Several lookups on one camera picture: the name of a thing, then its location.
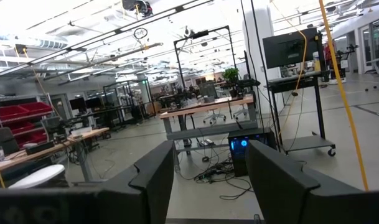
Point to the black tubular frame stand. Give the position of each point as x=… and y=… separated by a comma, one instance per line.
x=177, y=62

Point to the shelf with red bins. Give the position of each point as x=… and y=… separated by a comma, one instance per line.
x=21, y=110

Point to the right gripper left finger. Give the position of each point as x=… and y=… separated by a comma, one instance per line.
x=152, y=193

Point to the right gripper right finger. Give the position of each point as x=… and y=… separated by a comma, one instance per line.
x=279, y=193

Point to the black metal rack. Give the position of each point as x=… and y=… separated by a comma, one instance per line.
x=127, y=102

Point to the black computer tower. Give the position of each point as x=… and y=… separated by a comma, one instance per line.
x=239, y=161

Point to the background black robot arm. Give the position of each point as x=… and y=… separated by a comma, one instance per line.
x=53, y=129

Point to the wooden desk grey legs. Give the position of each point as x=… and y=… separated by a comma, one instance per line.
x=208, y=107

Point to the black monitor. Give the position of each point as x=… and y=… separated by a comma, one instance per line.
x=93, y=102
x=288, y=48
x=77, y=104

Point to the green plant dark pot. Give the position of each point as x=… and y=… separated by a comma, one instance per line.
x=230, y=76

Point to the grey power strip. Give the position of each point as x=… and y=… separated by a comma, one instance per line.
x=207, y=142

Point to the long wooden workbench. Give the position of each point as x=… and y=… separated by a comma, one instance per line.
x=52, y=146

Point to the black rolling monitor cart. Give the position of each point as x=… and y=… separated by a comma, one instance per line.
x=304, y=81

